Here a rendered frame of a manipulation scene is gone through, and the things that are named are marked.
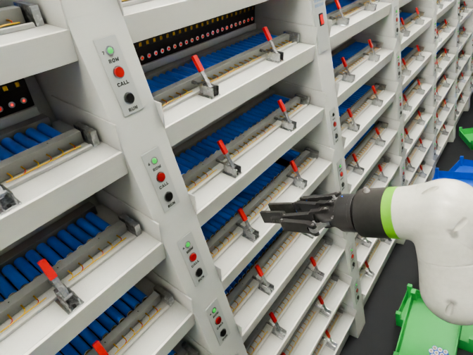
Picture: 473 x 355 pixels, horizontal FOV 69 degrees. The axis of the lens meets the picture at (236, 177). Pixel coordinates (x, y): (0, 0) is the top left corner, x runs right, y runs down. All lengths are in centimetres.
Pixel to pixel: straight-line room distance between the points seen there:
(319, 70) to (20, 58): 82
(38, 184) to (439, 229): 60
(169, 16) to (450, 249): 60
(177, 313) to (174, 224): 21
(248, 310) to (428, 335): 98
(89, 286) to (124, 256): 8
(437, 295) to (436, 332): 115
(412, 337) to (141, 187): 143
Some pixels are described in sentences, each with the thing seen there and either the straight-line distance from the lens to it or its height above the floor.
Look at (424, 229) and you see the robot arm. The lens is 61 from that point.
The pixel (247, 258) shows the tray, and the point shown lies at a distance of 91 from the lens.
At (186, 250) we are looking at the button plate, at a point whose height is 106.
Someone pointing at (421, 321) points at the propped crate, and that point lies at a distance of 182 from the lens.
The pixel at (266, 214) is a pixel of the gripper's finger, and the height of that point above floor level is 104.
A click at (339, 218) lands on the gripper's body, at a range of 68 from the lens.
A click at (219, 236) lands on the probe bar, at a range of 90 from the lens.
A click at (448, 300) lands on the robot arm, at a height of 100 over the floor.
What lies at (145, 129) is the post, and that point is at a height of 132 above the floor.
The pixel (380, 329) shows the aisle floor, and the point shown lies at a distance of 187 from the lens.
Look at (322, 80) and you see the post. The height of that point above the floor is 120.
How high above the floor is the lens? 148
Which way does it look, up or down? 26 degrees down
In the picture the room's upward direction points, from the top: 16 degrees counter-clockwise
